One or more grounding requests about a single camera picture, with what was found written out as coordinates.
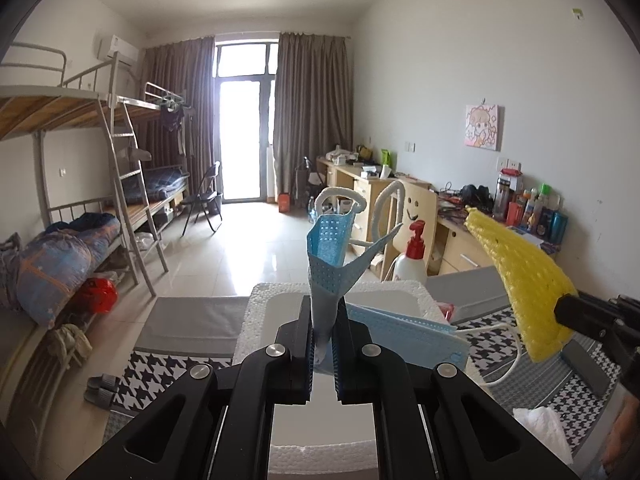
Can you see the white foam box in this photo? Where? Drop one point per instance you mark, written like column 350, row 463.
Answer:
column 257, row 320

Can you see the pale crumpled cloth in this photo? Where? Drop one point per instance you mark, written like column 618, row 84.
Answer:
column 542, row 432

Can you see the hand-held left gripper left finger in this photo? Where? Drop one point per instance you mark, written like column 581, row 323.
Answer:
column 299, row 360

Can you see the light wooden desk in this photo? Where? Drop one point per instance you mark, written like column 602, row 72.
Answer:
column 457, row 250
column 350, row 180

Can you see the wooden smiley face chair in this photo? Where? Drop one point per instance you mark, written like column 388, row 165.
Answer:
column 417, row 202

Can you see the white air conditioner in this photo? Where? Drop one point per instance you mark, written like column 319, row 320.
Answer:
column 117, row 49

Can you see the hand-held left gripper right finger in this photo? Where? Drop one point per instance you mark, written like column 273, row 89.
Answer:
column 342, row 360

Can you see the glass balcony door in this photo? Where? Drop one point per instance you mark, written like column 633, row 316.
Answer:
column 240, row 135

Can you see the dark hanging garment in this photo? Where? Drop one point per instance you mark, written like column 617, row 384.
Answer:
column 171, row 119

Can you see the brown curtain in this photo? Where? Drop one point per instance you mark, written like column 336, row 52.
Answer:
column 312, row 110
column 175, row 85

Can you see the dark blue plaid mattress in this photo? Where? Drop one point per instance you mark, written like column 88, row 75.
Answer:
column 157, row 182

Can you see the houndstooth table mat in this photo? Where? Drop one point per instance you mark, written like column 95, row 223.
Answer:
column 165, row 375

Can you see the small red white tube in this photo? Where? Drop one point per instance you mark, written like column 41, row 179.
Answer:
column 445, row 310

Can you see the white red pump bottle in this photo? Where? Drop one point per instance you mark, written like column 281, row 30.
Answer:
column 412, row 262

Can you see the blue orange quilt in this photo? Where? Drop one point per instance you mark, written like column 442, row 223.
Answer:
column 60, row 265

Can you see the beige crumpled clothes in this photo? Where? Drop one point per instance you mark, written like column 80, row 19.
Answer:
column 67, row 342

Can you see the person's right hand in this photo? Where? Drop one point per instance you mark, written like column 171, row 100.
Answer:
column 627, row 430

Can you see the black headphones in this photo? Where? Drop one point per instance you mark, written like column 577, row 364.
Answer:
column 475, row 195

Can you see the grey metal bunk bed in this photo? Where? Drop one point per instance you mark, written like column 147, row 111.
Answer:
column 55, row 105
column 150, row 100

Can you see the grey slipper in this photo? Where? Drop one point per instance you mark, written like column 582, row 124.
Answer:
column 97, row 399
column 103, row 382

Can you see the green packet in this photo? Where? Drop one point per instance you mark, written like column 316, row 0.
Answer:
column 386, row 157

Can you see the cluster of toiletry bottles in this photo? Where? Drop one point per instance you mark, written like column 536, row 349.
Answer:
column 530, row 210

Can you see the grey hanging cloth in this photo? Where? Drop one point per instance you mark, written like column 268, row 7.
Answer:
column 138, row 153

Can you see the small white wall socket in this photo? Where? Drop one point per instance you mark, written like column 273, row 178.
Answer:
column 410, row 147

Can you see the orange floor box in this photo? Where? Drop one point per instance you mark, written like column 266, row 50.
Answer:
column 285, row 203

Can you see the blue face mask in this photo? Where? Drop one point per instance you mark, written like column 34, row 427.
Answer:
column 327, row 250
column 410, row 340

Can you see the red plastic bag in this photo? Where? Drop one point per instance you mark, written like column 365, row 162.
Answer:
column 99, row 296

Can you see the black folding chair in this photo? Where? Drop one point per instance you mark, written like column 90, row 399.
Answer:
column 202, row 195

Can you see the pink cartoon wall poster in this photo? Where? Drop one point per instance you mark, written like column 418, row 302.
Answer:
column 483, row 127

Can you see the wide white wall socket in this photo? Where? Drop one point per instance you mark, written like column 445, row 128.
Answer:
column 508, row 164

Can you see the printed paper sheets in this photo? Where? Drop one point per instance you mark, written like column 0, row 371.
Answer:
column 525, row 234

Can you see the yellow foam net sleeve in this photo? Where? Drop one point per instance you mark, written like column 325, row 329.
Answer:
column 530, row 285

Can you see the black metal trolley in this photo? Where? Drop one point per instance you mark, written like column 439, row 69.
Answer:
column 305, row 180

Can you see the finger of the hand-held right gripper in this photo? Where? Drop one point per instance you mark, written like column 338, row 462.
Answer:
column 582, row 312

